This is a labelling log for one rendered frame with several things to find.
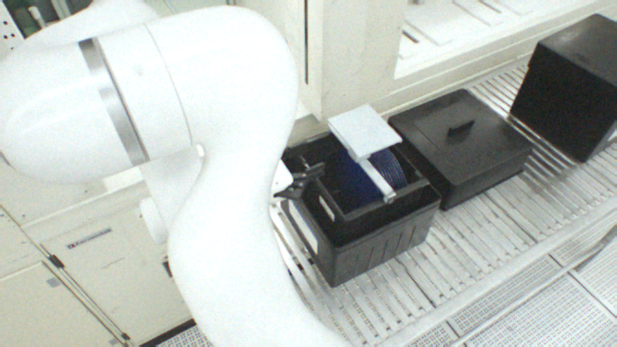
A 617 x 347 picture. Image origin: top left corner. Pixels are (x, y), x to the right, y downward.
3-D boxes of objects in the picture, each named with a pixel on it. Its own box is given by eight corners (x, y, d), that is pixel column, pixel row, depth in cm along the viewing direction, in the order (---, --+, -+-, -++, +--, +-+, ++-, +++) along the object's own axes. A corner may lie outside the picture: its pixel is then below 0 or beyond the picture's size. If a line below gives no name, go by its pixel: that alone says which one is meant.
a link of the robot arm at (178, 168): (216, 158, 50) (237, 260, 76) (172, 71, 58) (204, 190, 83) (140, 186, 47) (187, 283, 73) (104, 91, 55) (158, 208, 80)
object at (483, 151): (444, 212, 112) (457, 181, 102) (379, 141, 129) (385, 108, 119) (524, 171, 121) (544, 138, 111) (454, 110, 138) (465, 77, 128)
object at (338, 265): (278, 205, 114) (274, 161, 101) (366, 166, 122) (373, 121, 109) (331, 290, 98) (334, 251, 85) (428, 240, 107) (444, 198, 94)
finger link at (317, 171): (292, 184, 82) (322, 172, 84) (299, 196, 80) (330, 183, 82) (291, 173, 79) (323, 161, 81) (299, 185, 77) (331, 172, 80)
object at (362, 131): (293, 202, 113) (287, 109, 89) (358, 173, 120) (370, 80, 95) (341, 275, 100) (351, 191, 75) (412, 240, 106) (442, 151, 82)
